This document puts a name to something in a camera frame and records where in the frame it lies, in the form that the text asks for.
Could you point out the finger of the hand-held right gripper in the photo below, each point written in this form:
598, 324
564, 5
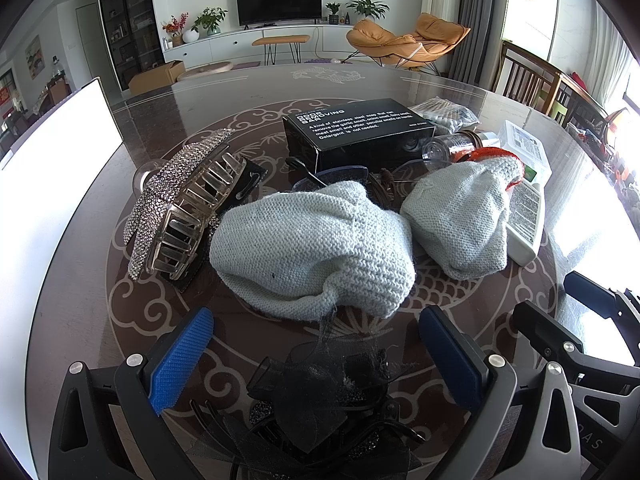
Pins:
590, 292
540, 330

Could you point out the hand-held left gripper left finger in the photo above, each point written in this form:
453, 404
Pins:
180, 360

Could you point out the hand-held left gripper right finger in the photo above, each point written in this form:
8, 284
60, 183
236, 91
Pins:
450, 360

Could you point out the white lotion bottle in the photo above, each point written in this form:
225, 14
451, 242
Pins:
527, 220

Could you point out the black mesh bow hair clip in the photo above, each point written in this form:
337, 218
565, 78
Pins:
310, 400

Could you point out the light blue knit hat red trim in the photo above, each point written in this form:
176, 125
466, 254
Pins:
450, 220

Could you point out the rhinestone hair claw clip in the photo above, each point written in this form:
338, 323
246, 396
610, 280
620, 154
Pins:
165, 195

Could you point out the large light blue knit hat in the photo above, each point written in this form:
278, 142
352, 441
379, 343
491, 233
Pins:
310, 245

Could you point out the black frame eyeglasses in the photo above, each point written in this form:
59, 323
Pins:
306, 170

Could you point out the white plastic box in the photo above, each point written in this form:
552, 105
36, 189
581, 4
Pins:
525, 147

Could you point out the wooden dining chair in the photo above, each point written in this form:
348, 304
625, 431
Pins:
520, 75
570, 97

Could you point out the clear plastic bag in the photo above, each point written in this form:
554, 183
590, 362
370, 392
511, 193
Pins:
445, 112

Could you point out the black cardboard box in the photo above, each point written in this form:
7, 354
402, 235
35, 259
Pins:
360, 130

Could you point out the brown cardboard box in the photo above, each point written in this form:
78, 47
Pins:
155, 76

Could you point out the round beige coffee table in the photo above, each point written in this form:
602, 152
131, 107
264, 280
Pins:
205, 70

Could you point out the grey curtain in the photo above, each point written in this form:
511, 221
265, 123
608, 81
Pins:
475, 20

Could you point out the orange lounge chair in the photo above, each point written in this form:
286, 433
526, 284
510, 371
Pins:
395, 42

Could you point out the white television cabinet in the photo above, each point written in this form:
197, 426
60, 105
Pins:
225, 45

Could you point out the white round vase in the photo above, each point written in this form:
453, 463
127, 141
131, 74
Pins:
190, 36

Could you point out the red flower arrangement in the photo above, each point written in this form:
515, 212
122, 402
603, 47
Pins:
175, 27

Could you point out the orange bench with black legs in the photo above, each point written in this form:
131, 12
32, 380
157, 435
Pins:
280, 40

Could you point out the green potted plant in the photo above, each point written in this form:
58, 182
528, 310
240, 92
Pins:
210, 20

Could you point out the dark glass display cabinet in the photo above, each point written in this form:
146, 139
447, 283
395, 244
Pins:
130, 15

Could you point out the large leafy potted plant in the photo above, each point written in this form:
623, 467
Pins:
367, 6

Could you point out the small potted plant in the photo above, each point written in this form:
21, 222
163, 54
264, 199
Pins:
333, 10

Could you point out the black television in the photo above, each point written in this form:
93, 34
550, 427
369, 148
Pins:
279, 2

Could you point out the framed wall painting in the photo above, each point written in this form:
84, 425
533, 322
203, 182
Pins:
34, 55

